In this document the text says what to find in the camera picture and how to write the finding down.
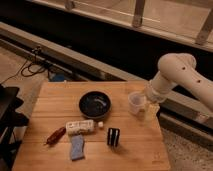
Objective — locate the blue sponge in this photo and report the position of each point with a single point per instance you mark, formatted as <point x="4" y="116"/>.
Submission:
<point x="77" y="146"/>

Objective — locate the blue object on floor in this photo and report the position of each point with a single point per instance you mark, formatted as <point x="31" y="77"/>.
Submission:
<point x="58" y="78"/>

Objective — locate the black chair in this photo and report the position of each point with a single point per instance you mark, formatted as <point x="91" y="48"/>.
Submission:
<point x="9" y="119"/>

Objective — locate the translucent yellowish end effector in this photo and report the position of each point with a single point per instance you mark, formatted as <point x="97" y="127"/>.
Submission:
<point x="151" y="110"/>

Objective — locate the red handled screwdriver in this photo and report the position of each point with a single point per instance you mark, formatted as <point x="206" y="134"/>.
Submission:
<point x="55" y="136"/>

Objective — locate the white plastic bottle lying down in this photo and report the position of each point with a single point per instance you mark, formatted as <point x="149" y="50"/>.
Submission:
<point x="84" y="126"/>

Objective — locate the black round bowl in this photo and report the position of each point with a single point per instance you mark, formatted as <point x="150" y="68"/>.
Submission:
<point x="94" y="105"/>

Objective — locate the black eraser with white stripes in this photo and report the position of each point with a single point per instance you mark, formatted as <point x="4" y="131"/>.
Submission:
<point x="113" y="135"/>

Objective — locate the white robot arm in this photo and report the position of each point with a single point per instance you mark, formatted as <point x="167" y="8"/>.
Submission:
<point x="179" y="69"/>

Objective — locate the clear plastic measuring cup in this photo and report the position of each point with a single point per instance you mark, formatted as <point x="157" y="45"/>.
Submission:
<point x="137" y="102"/>

